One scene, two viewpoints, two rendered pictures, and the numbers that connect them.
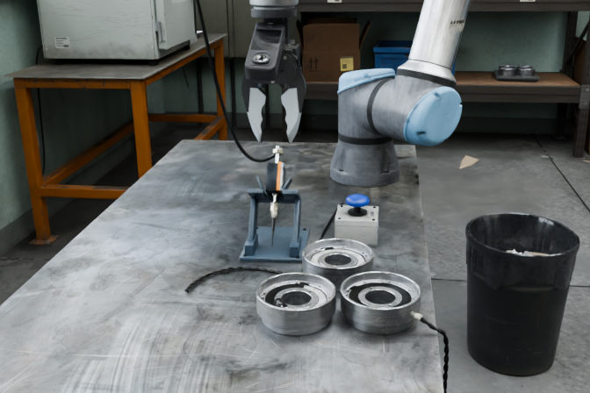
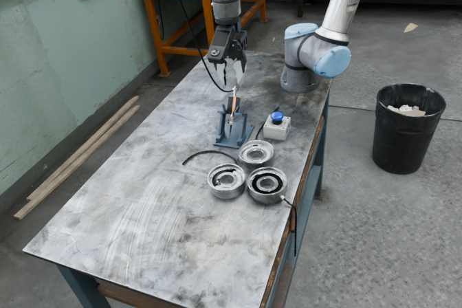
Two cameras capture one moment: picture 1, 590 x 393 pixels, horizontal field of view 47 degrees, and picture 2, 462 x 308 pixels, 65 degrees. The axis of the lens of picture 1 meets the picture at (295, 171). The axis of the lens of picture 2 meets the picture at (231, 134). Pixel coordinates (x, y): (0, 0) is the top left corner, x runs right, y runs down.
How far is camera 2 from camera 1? 0.36 m
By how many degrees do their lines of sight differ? 24
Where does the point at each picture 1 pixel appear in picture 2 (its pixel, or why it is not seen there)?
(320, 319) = (234, 194)
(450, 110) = (342, 59)
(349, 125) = (289, 58)
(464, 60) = not seen: outside the picture
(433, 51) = (334, 23)
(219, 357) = (185, 207)
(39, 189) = (159, 49)
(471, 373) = (370, 169)
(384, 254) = (286, 147)
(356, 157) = (292, 76)
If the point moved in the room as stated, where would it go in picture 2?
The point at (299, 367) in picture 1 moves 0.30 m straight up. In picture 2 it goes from (218, 219) to (202, 123)
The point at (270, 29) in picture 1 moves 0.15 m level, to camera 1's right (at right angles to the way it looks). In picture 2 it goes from (224, 30) to (279, 29)
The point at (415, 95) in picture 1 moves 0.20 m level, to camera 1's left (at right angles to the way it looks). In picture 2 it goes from (321, 50) to (259, 49)
